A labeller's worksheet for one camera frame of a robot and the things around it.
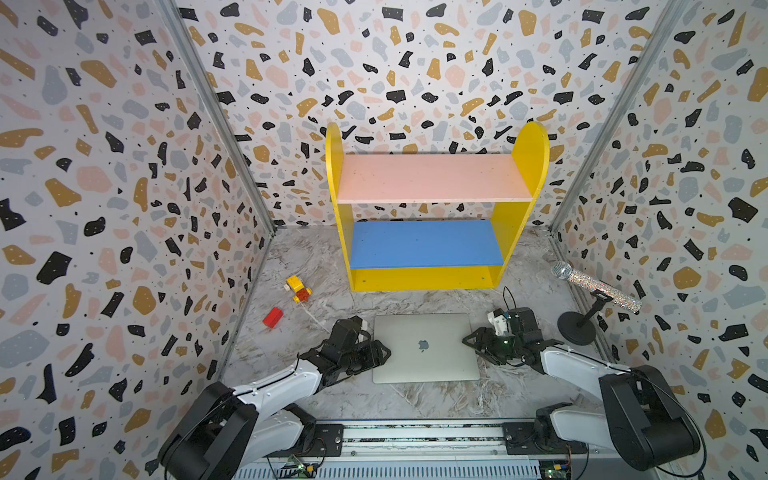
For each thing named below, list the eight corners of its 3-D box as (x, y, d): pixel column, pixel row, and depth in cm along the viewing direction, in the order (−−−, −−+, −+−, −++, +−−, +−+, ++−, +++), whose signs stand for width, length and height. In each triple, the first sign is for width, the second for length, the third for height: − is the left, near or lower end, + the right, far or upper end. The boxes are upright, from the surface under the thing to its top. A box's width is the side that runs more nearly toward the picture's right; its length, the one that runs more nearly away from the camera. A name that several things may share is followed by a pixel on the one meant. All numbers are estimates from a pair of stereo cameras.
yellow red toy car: (285, 293, 104) (279, 282, 99) (297, 283, 107) (292, 272, 102) (300, 306, 101) (295, 296, 95) (313, 295, 103) (308, 285, 98)
